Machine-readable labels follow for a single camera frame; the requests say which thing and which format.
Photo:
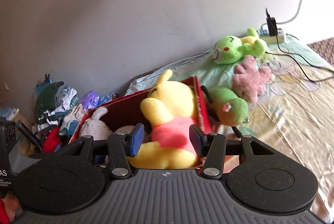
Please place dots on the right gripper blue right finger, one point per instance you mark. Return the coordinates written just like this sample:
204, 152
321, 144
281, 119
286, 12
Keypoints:
199, 141

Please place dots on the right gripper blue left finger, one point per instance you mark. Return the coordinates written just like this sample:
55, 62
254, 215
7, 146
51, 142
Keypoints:
134, 140

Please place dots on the white plush rabbit with patch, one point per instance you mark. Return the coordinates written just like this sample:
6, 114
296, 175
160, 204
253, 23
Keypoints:
96, 128

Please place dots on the green capped round plush doll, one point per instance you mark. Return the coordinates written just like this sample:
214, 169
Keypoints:
225, 107

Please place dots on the pink plush toy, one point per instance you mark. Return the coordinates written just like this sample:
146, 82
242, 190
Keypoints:
248, 82

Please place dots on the red storage box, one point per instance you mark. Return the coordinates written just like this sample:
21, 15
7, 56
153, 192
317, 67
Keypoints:
125, 111

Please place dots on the yellow bear plush red shirt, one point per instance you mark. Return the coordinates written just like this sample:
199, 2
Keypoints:
171, 108

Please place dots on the purple patterned bag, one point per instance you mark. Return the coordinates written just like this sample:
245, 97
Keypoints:
90, 100

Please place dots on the pile of folded clothes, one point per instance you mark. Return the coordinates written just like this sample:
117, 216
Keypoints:
57, 113

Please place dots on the green frog plush toy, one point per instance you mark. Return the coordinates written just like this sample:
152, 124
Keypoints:
231, 49

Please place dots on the pale yellow cartoon bed sheet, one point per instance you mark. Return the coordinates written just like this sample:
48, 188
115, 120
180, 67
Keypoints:
295, 114

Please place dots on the white power strip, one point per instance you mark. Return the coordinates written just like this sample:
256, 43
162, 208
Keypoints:
269, 39

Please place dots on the black power adapter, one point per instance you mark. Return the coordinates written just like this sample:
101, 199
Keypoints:
271, 23

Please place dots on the brown patterned mattress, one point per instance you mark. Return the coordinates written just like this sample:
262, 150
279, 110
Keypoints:
325, 48

